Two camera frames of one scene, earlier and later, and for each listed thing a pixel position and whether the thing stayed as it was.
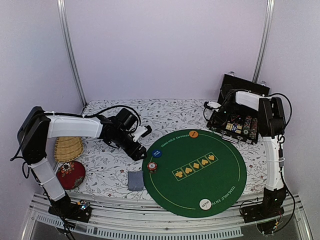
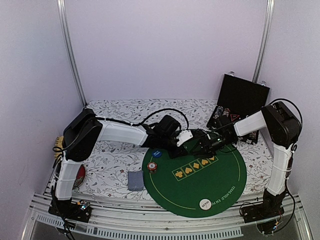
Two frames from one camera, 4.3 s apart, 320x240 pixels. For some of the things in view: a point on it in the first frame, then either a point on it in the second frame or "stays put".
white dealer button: (205, 204) stays put
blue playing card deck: (136, 181) stays put
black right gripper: (221, 119) → (206, 142)
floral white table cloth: (110, 171) stays put
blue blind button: (156, 153) stays put
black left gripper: (136, 156) → (178, 153)
